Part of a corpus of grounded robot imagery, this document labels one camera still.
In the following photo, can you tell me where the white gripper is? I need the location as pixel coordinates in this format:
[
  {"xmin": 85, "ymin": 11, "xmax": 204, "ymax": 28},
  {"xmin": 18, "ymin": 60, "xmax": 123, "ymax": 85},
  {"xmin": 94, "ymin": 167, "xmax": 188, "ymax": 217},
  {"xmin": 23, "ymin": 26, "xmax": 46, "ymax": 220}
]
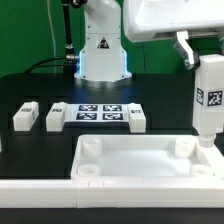
[{"xmin": 123, "ymin": 0, "xmax": 224, "ymax": 70}]

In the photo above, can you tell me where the white desk tabletop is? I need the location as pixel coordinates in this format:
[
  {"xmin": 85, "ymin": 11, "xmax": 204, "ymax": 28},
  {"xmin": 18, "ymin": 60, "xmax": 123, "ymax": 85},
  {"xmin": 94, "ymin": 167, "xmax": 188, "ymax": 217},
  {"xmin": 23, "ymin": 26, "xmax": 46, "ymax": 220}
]
[{"xmin": 71, "ymin": 135, "xmax": 224, "ymax": 179}]

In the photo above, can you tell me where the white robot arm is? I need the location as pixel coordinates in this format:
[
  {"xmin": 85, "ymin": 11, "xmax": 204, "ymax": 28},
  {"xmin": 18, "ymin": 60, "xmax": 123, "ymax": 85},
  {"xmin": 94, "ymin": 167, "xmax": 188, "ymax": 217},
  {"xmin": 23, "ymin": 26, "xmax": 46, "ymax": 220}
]
[{"xmin": 61, "ymin": 0, "xmax": 224, "ymax": 88}]

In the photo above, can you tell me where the fiducial marker sheet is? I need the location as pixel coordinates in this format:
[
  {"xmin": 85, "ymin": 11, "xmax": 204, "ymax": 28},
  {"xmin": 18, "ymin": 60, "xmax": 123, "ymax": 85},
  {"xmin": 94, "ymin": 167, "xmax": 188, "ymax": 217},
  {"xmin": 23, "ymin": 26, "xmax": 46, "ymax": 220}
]
[{"xmin": 65, "ymin": 104, "xmax": 128, "ymax": 123}]

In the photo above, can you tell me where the black cable with connector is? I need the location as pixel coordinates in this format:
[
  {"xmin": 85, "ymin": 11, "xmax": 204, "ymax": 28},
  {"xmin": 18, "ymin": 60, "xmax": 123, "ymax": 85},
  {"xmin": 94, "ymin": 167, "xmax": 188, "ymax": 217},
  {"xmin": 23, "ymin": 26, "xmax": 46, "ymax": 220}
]
[{"xmin": 23, "ymin": 0, "xmax": 81, "ymax": 75}]

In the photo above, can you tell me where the thin grey cable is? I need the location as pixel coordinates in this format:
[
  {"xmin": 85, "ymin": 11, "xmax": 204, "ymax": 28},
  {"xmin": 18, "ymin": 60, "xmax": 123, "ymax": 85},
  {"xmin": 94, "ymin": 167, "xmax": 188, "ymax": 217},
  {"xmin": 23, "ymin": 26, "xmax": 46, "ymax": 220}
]
[{"xmin": 47, "ymin": 0, "xmax": 58, "ymax": 58}]

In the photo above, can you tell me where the white L-shaped wall fence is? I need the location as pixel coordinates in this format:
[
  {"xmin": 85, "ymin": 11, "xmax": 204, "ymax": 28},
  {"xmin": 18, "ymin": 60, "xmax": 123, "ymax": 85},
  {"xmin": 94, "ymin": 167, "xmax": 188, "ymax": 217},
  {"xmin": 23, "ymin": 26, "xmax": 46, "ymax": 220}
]
[{"xmin": 0, "ymin": 178, "xmax": 224, "ymax": 208}]

